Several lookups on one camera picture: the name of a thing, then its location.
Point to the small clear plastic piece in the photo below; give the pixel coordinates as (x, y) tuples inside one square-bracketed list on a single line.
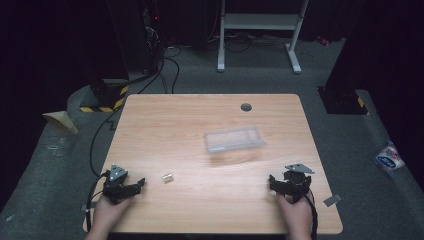
[(168, 177)]

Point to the white and blue packet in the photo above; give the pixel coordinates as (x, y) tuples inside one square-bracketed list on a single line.
[(389, 157)]

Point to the white metal stand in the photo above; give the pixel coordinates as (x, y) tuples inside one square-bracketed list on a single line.
[(260, 21)]

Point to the person's right hand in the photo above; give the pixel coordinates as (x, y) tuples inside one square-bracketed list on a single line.
[(296, 213)]

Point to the grey tape strip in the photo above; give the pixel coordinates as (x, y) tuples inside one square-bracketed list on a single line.
[(332, 200), (87, 206)]

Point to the yellow-black striped stand base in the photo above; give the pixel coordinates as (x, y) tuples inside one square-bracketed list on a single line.
[(345, 101), (108, 98)]

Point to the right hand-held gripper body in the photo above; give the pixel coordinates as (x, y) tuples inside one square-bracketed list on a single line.
[(296, 183)]

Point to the black equipment rack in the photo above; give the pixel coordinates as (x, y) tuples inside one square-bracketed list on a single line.
[(140, 33)]

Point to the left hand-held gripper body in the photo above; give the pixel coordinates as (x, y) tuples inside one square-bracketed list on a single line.
[(115, 186)]

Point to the clear plastic tray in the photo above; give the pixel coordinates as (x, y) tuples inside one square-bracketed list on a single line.
[(233, 138)]

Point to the person's left hand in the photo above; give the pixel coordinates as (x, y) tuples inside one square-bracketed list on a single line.
[(108, 210)]

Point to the beige cardboard piece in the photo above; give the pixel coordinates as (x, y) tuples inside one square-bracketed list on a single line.
[(61, 121)]

